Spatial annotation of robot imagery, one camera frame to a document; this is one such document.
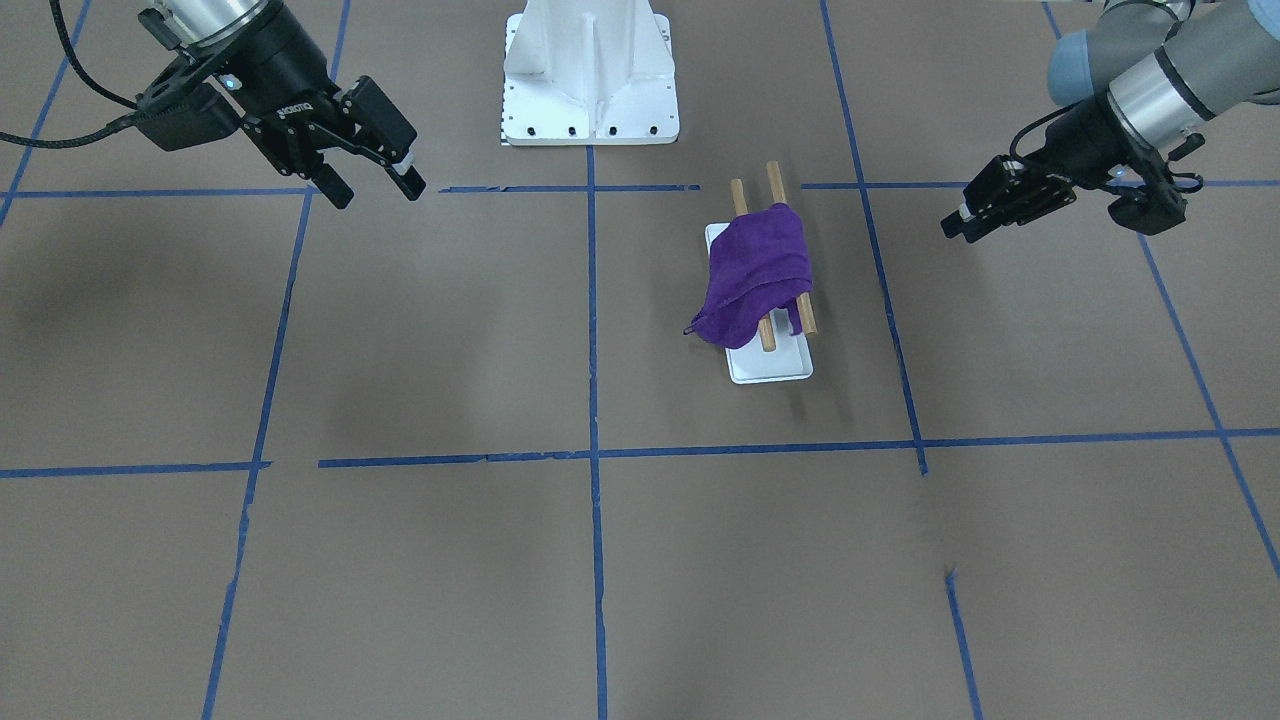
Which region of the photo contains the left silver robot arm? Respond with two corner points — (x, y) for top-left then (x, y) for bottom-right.
(940, 1), (1279, 243)

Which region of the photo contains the upper wooden rack rod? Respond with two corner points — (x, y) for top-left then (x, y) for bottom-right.
(730, 178), (777, 354)

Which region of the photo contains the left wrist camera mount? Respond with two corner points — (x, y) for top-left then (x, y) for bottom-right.
(1106, 133), (1204, 236)

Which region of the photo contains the lower wooden rack rod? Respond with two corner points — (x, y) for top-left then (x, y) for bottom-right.
(765, 160), (818, 336)

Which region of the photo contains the wooden rack rod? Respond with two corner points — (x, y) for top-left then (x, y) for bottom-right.
(765, 160), (818, 336)
(730, 178), (777, 354)

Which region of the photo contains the purple microfiber towel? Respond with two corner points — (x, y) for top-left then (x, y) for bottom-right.
(684, 202), (814, 350)

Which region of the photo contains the white towel rack base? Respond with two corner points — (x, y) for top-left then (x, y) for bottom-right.
(705, 222), (813, 384)

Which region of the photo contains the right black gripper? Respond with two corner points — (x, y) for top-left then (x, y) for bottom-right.
(223, 10), (428, 210)

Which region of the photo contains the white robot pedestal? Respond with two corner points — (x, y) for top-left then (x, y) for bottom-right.
(500, 1), (681, 147)

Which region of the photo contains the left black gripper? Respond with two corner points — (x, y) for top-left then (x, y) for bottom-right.
(940, 95), (1137, 243)

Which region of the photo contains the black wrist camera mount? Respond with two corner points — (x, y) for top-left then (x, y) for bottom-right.
(136, 59), (241, 152)

